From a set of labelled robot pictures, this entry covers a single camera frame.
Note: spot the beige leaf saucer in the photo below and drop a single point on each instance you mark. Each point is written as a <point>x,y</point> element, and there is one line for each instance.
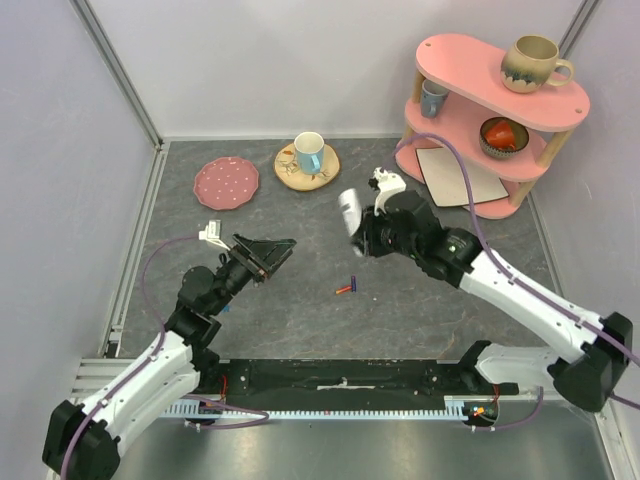
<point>289,173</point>

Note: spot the orange red cup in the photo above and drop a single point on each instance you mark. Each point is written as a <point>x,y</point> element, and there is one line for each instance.
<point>501,136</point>

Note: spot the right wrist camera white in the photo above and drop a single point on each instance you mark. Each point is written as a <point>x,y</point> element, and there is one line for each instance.
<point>387,184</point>

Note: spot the beige ceramic mug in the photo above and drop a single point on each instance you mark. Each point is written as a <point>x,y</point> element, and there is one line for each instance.
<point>533,61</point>

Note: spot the grey blue mug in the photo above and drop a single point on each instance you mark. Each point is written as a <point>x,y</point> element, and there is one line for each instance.
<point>433,97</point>

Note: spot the pink dotted plate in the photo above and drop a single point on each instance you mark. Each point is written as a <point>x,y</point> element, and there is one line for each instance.
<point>226,183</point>

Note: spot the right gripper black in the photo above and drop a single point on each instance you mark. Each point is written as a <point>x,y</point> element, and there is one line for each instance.
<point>373,239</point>

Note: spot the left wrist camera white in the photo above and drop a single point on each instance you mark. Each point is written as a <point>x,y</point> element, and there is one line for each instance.
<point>211,234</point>

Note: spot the patterned dark bowl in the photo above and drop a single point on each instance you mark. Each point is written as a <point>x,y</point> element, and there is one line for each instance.
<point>521,139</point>

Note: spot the light blue cup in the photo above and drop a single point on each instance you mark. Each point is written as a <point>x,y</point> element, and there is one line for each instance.
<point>309,152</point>

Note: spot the pink three-tier shelf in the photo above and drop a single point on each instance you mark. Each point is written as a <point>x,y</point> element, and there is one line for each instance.
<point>469,69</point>

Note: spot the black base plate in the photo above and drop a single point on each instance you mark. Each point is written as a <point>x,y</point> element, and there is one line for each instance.
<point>345,385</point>

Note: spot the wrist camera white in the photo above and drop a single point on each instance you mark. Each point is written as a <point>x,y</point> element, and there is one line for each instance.
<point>387,184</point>
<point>211,234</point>

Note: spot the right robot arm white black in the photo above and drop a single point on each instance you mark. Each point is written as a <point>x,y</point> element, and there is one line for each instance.
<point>586,354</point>

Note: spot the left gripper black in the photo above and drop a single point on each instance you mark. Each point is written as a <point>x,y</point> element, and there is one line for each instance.
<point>262,248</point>

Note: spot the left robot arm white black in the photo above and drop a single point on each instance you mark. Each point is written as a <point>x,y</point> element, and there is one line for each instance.
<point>87,440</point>

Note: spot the white square mat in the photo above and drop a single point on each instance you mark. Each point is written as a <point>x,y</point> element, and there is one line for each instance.
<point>445,181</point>

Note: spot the white remote control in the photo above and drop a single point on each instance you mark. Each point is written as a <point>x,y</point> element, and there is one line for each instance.
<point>351,211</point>

